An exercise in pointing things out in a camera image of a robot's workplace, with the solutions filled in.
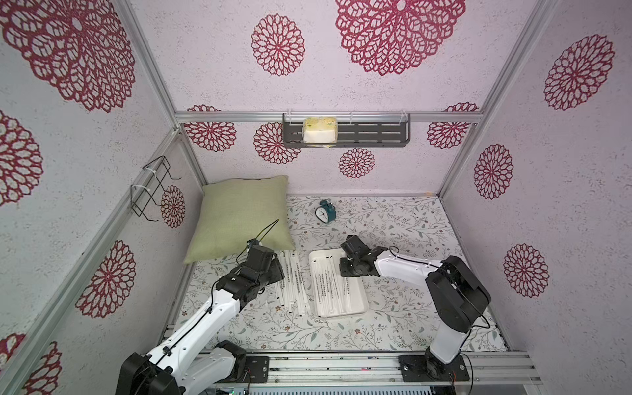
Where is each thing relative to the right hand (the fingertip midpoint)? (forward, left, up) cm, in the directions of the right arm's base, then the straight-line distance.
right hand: (341, 266), depth 94 cm
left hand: (-7, +23, +9) cm, 26 cm away
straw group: (-7, +7, -1) cm, 10 cm away
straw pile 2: (-6, +17, -2) cm, 18 cm away
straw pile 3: (-9, +15, -2) cm, 18 cm away
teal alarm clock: (+24, +6, +4) cm, 25 cm away
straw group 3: (-8, -1, -2) cm, 8 cm away
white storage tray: (+6, +2, -1) cm, 7 cm away
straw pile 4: (-9, +9, -2) cm, 13 cm away
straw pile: (-9, +20, -1) cm, 22 cm away
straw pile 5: (-7, +5, -1) cm, 9 cm away
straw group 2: (-7, +2, -2) cm, 8 cm away
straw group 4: (-10, -3, -2) cm, 11 cm away
